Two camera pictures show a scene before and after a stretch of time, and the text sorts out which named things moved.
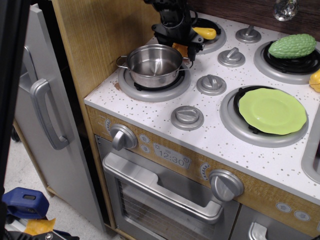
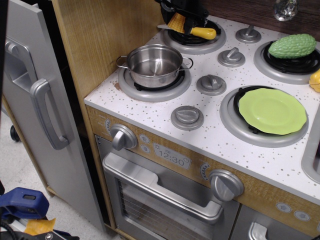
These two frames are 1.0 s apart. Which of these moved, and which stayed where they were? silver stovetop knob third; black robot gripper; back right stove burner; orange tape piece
Moved: black robot gripper
Stayed: back right stove burner; silver stovetop knob third; orange tape piece
